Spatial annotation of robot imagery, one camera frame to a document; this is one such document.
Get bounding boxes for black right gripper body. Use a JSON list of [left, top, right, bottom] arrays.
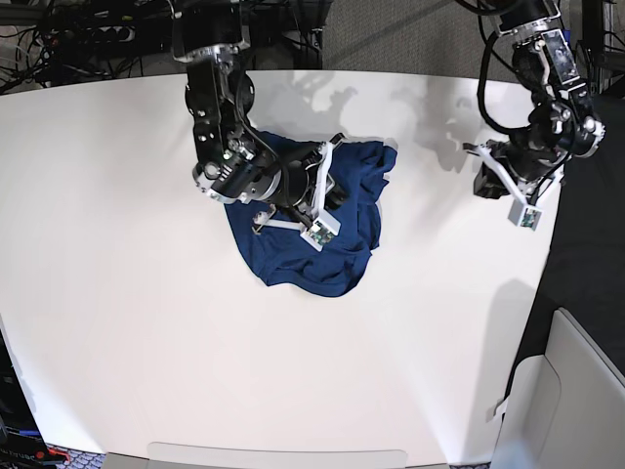
[[271, 155, 321, 215]]

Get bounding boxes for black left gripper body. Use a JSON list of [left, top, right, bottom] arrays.
[[497, 136, 563, 184]]

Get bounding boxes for blue long-sleeve T-shirt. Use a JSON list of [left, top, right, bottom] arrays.
[[226, 141, 397, 298]]

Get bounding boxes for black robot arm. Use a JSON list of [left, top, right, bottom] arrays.
[[170, 1, 348, 221], [474, 1, 605, 204]]

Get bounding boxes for white plastic bin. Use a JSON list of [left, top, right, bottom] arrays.
[[491, 309, 624, 469]]

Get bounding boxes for black power strip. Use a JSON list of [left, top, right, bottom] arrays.
[[61, 25, 136, 44]]

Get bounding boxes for black box with label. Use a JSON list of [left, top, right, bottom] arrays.
[[1, 371, 46, 468]]

